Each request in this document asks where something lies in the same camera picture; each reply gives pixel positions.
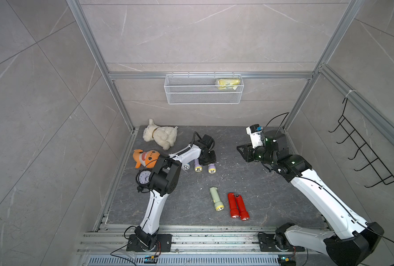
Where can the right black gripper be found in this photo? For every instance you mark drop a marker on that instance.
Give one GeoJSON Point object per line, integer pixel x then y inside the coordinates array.
{"type": "Point", "coordinates": [247, 151]}

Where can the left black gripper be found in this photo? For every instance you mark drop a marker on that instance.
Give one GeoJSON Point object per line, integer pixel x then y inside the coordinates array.
{"type": "Point", "coordinates": [213, 159]}

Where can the purple flashlight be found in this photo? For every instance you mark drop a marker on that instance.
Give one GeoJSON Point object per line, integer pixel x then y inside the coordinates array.
{"type": "Point", "coordinates": [198, 166]}
{"type": "Point", "coordinates": [212, 169]}

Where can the green flashlight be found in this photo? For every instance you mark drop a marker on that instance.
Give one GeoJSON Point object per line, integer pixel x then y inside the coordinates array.
{"type": "Point", "coordinates": [219, 206]}

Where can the red flashlight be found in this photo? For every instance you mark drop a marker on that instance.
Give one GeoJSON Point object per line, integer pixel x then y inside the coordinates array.
{"type": "Point", "coordinates": [234, 211]}
{"type": "Point", "coordinates": [244, 215]}

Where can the blue flashlight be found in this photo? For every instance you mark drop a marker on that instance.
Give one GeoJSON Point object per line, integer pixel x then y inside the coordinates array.
{"type": "Point", "coordinates": [185, 166]}

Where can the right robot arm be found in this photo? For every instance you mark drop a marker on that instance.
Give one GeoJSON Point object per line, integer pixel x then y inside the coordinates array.
{"type": "Point", "coordinates": [351, 238]}

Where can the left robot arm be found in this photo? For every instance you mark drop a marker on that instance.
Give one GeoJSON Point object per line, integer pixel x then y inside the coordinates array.
{"type": "Point", "coordinates": [160, 177]}

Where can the white plush dog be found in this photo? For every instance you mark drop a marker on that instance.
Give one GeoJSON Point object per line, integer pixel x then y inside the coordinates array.
{"type": "Point", "coordinates": [164, 136]}

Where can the orange plush toy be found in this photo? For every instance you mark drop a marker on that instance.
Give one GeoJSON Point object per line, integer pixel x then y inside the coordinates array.
{"type": "Point", "coordinates": [146, 159]}

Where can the black alarm clock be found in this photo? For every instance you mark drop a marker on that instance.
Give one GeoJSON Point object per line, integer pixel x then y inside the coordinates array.
{"type": "Point", "coordinates": [143, 181]}

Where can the yellow item in basket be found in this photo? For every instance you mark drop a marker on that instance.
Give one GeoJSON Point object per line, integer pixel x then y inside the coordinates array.
{"type": "Point", "coordinates": [228, 84]}

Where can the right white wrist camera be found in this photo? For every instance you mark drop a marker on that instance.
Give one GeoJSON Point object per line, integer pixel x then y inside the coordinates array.
{"type": "Point", "coordinates": [255, 132]}

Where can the white wire wall basket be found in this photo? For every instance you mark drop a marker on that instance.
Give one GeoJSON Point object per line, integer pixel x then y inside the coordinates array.
{"type": "Point", "coordinates": [182, 89]}

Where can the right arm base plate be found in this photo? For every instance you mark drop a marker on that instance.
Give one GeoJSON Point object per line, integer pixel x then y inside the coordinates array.
{"type": "Point", "coordinates": [270, 242]}

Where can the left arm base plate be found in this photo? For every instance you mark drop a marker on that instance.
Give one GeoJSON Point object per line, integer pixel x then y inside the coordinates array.
{"type": "Point", "coordinates": [160, 242]}

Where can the black wall hook rack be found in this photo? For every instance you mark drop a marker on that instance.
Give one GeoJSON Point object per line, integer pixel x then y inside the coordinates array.
{"type": "Point", "coordinates": [371, 160]}

